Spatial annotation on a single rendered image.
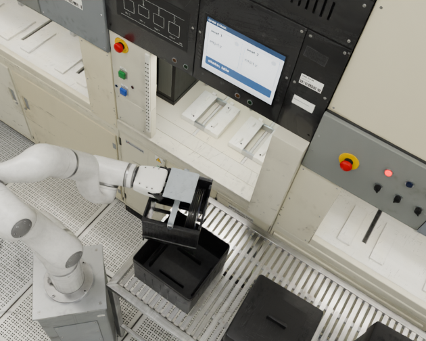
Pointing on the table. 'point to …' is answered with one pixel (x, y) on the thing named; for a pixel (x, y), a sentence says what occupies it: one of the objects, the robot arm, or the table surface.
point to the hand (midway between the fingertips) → (179, 187)
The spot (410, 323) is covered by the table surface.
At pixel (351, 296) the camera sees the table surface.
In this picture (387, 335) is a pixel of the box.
